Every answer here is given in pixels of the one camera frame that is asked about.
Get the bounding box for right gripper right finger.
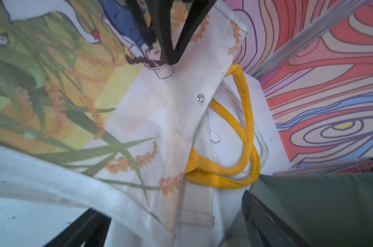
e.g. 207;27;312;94
242;191;311;247

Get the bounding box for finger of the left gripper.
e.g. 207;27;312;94
126;0;216;65

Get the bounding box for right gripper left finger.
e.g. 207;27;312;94
44;209;111;247

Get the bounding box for olive green fabric bag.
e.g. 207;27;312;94
221;172;373;247

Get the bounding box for cream canvas tote bag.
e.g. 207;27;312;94
209;74;291;175

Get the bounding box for white bag yellow handles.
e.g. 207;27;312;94
0;1;260;247

